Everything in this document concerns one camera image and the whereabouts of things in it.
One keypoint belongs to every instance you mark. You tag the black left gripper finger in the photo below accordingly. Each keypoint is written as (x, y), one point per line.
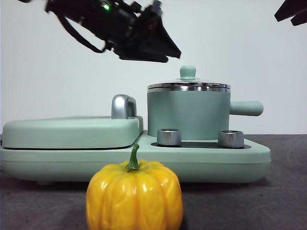
(158, 38)
(144, 57)

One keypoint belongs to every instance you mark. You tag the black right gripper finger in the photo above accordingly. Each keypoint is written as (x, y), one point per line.
(292, 9)
(301, 20)

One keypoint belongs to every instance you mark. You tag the glass lid with green knob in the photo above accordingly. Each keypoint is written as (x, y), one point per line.
(187, 72)

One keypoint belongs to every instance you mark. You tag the yellow pumpkin with green stem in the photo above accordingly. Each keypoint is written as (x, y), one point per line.
(134, 196)

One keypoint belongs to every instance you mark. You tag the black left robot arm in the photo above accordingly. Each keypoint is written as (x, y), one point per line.
(96, 14)

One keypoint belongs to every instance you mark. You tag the silver control knob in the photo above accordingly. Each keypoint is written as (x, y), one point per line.
(169, 137)
(230, 139)

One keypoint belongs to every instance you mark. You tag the mint green griddle cover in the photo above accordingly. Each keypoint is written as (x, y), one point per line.
(72, 134)

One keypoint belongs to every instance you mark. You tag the mint green cooker base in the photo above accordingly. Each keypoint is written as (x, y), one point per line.
(216, 165)

